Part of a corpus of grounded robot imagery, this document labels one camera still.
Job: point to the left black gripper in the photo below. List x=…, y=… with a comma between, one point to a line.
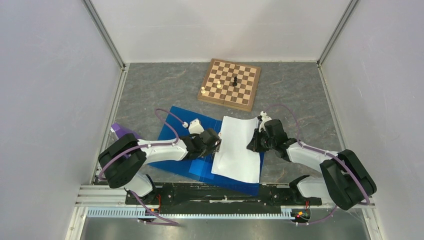
x=209, y=151

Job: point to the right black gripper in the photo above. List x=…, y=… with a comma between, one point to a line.
x=254, y=145

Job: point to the blue folder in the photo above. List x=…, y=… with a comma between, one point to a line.
x=192, y=165

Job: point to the white paper stack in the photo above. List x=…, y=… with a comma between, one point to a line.
x=234, y=160

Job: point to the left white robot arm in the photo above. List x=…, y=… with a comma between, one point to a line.
x=120, y=163

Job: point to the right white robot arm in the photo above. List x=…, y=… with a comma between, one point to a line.
x=345, y=181

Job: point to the metal folder clip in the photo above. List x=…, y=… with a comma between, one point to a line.
x=218, y=145

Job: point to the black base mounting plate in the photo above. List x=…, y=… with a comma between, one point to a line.
x=201, y=198

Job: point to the wooden chessboard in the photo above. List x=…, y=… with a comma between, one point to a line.
x=239, y=97

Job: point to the black chess piece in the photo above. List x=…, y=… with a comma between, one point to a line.
x=235, y=81

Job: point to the purple stapler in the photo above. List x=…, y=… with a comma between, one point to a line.
x=120, y=131

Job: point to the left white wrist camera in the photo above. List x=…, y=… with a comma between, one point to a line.
x=194, y=127

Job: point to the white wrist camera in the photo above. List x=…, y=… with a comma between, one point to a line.
x=262, y=119
x=194, y=127

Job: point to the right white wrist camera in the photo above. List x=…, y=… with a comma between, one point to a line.
x=262, y=119

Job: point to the grey slotted cable duct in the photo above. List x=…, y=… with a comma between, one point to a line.
x=141, y=213

